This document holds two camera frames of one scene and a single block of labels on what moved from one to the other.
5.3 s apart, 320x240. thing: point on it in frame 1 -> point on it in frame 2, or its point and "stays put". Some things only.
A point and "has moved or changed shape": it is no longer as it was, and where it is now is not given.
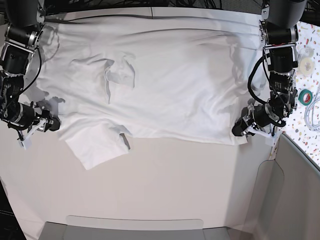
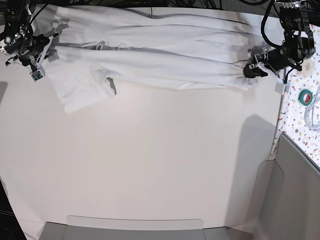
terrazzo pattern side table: [304, 128] stays put
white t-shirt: [184, 79] has moved or changed shape
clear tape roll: [306, 62] stays put
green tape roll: [305, 97] stays put
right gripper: [259, 116] -> [273, 61]
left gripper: [44, 122] -> [33, 51]
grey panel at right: [286, 202] stays put
